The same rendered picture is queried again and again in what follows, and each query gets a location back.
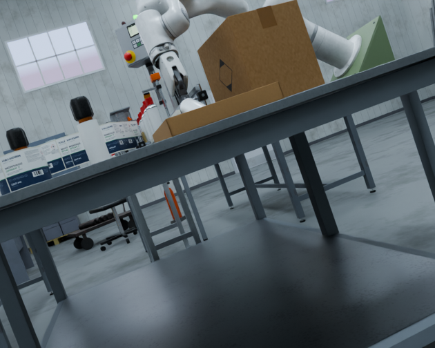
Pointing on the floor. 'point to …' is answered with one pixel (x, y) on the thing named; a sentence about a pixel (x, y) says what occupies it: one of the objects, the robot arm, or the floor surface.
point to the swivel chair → (115, 220)
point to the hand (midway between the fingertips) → (186, 103)
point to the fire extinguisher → (175, 206)
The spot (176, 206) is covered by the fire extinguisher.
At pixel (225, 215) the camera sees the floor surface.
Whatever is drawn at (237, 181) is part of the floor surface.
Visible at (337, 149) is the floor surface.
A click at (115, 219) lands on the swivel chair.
